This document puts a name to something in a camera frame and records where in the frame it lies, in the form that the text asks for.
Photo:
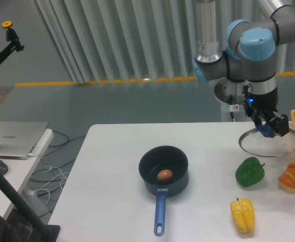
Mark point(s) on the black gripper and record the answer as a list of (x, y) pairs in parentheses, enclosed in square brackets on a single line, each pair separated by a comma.
[(277, 125)]

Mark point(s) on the glass pot lid blue knob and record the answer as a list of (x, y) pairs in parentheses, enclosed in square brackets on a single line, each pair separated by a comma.
[(254, 143)]

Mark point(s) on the blue saucepan with handle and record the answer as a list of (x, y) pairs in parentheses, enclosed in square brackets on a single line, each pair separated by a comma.
[(155, 160)]

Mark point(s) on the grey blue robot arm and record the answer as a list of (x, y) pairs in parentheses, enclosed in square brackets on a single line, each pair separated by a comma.
[(250, 58)]

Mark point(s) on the green bell pepper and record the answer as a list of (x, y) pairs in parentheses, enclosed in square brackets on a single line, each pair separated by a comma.
[(249, 172)]

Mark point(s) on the orange croissant bread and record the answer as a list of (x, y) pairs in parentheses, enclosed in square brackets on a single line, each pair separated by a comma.
[(287, 180)]

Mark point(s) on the yellow bell pepper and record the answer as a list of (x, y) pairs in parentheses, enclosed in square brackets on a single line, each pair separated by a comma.
[(243, 215)]

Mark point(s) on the brown egg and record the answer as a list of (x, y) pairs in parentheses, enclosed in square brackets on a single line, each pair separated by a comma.
[(165, 176)]

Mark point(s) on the silver laptop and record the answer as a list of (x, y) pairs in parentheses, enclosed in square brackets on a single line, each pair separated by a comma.
[(18, 139)]

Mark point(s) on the black tripod pole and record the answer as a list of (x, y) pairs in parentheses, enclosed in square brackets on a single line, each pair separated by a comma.
[(48, 232)]

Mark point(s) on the white side table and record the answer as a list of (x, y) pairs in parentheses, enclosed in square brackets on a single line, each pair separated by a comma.
[(19, 174)]

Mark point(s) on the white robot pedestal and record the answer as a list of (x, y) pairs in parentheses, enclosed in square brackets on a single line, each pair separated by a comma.
[(230, 95)]

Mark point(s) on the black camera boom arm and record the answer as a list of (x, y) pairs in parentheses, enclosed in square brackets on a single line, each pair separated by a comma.
[(13, 39)]

